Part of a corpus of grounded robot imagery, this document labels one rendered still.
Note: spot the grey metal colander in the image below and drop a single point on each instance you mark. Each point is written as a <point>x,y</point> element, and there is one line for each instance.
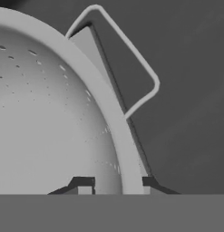
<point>56,120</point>

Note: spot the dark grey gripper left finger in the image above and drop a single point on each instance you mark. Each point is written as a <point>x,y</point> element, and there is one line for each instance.
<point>82,182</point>

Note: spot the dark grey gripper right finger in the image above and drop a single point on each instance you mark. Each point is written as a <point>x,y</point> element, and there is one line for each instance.
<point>151,183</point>

